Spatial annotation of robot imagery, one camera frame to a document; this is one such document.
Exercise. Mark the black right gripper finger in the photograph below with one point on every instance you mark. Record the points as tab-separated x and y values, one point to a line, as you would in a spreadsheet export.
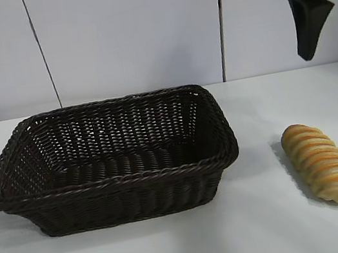
309	20

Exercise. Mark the long twisted bread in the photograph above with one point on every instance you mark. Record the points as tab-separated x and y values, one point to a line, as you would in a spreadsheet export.
323	165

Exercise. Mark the dark brown woven basket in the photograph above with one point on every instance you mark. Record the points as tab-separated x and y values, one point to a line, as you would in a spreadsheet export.
120	200

